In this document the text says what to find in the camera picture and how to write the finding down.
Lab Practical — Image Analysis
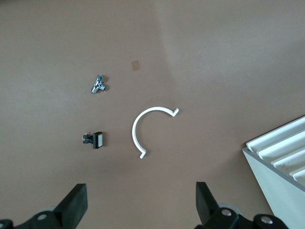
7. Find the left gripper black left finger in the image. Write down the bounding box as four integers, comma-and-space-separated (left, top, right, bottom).
14, 183, 88, 229

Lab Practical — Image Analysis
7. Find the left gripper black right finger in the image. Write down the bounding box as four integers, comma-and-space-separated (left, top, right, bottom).
195, 181, 239, 229

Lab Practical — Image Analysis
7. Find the white plastic drawer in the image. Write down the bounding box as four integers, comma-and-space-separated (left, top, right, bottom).
289, 167, 305, 189
246, 116, 305, 155
271, 147, 305, 177
258, 132, 305, 165

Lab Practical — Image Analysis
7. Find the white drawer cabinet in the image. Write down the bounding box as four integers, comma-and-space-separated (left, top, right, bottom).
242, 115, 305, 229

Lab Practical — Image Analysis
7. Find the small blue electronic component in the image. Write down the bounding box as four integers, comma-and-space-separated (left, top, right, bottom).
91, 74, 107, 94

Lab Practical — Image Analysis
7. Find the black rectangular switch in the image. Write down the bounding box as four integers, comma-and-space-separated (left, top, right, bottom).
81, 131, 105, 150

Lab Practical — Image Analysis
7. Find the white curved plastic bracket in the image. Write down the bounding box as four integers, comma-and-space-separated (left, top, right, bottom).
132, 106, 180, 160

